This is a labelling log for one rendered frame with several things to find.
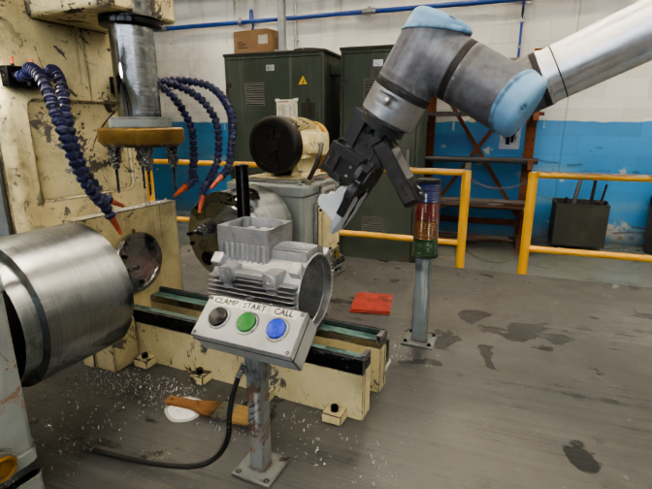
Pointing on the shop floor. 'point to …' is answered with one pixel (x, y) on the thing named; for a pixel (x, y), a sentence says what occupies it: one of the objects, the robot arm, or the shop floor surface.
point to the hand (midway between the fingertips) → (338, 229)
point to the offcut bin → (579, 220)
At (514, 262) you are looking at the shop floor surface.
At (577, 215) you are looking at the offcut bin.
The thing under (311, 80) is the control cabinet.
